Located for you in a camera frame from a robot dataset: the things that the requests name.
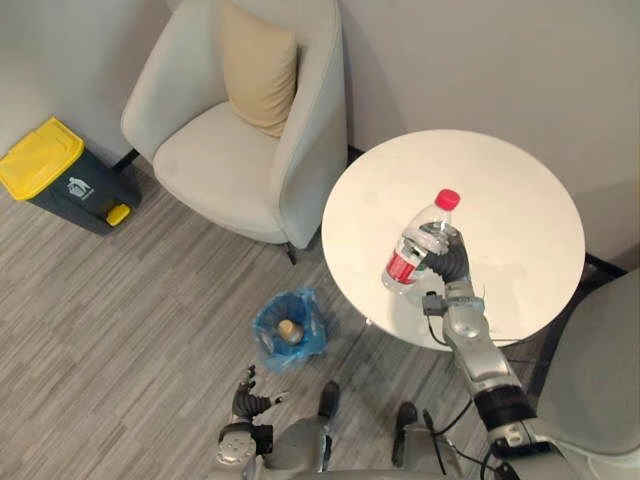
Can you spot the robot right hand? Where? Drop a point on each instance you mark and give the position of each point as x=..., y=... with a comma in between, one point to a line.
x=451, y=257

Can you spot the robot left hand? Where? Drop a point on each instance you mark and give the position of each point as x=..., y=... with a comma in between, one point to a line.
x=248, y=397

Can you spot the clear plastic bottle red cap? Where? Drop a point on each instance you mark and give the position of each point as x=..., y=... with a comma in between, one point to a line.
x=420, y=245

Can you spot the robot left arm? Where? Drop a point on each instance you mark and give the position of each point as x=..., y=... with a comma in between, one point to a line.
x=239, y=445

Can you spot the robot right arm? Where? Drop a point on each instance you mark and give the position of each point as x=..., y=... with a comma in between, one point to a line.
x=482, y=365

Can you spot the round white tea table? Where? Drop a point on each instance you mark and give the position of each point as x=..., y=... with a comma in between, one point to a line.
x=452, y=240

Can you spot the crumpled tan rubbish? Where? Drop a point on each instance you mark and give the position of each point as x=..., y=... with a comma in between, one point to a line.
x=289, y=331

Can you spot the small bin blue bag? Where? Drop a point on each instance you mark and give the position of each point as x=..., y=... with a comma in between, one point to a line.
x=288, y=330

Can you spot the grey trash can yellow lid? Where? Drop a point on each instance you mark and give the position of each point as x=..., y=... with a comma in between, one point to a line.
x=65, y=175

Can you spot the robot body and legs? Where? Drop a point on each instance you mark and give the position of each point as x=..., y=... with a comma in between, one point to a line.
x=370, y=440

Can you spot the grey armchair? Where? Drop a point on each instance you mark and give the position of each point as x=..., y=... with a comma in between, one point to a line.
x=595, y=370

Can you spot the beige fabric armchair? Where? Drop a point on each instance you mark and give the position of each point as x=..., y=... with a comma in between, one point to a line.
x=240, y=135

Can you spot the tan cushion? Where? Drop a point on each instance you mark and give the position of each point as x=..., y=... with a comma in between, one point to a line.
x=258, y=70

